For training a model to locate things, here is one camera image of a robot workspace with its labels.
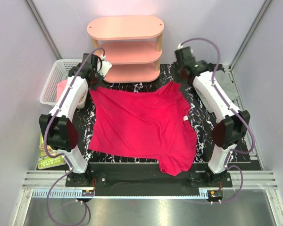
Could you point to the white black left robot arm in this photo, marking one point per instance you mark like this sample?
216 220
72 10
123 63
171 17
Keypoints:
59 134

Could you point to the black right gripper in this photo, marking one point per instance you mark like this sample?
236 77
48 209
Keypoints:
185 80

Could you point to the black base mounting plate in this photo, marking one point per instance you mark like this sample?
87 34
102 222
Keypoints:
145 179

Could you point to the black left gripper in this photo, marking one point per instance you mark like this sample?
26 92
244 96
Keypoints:
93 87

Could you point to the grey folded t-shirt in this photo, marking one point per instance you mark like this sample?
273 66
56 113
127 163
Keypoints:
226 84

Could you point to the white plastic basket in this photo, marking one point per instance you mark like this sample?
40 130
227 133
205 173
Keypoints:
59 72

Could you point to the green treehouse book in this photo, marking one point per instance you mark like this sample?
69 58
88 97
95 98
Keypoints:
44 161

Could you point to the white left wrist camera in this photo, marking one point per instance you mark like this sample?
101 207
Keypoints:
103 67

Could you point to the black folded t-shirt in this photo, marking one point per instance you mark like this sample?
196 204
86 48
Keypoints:
210 67

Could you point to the light pink cloth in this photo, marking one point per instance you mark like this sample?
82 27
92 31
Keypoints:
60 88

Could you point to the red t-shirt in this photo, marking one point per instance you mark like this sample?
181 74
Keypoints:
146 125

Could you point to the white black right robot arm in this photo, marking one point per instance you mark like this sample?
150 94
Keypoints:
232 123

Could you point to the pink three-tier shelf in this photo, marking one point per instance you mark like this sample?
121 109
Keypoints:
132 44

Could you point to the aluminium frame rail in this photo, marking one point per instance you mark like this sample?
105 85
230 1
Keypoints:
53 184

